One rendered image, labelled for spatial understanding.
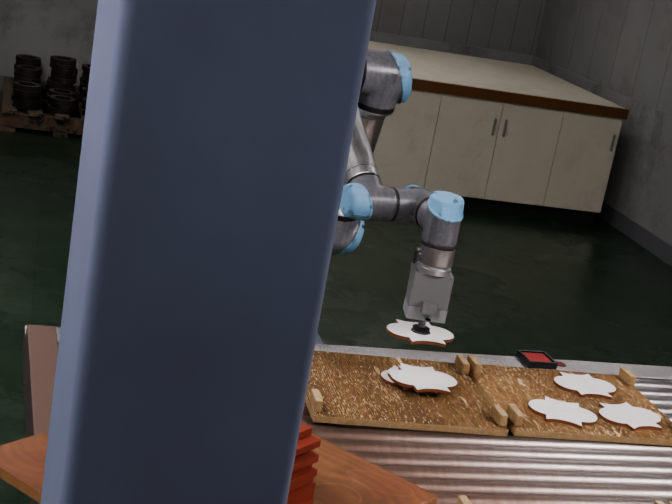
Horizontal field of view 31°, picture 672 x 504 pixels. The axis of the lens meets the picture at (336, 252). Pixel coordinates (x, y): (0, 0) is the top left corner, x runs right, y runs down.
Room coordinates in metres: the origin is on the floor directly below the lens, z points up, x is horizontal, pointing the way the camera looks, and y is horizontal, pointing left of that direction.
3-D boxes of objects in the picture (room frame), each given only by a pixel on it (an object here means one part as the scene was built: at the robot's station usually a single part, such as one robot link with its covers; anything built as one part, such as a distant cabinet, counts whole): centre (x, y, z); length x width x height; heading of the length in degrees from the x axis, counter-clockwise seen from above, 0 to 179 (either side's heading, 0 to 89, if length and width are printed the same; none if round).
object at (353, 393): (2.41, -0.17, 0.93); 0.41 x 0.35 x 0.02; 104
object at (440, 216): (2.46, -0.21, 1.31); 0.09 x 0.08 x 0.11; 27
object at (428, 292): (2.45, -0.21, 1.15); 0.10 x 0.09 x 0.16; 7
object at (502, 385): (2.53, -0.58, 0.93); 0.41 x 0.35 x 0.02; 105
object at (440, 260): (2.46, -0.21, 1.23); 0.08 x 0.08 x 0.05
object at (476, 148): (9.02, -0.48, 0.43); 2.29 x 1.85 x 0.86; 105
